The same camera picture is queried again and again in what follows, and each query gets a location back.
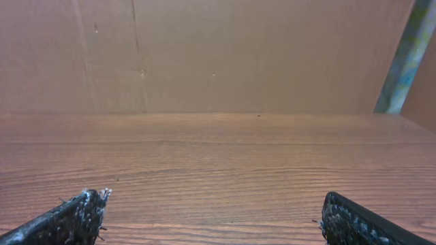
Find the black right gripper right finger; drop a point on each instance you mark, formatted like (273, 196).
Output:
(345, 222)

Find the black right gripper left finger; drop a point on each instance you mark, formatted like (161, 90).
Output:
(76, 221)

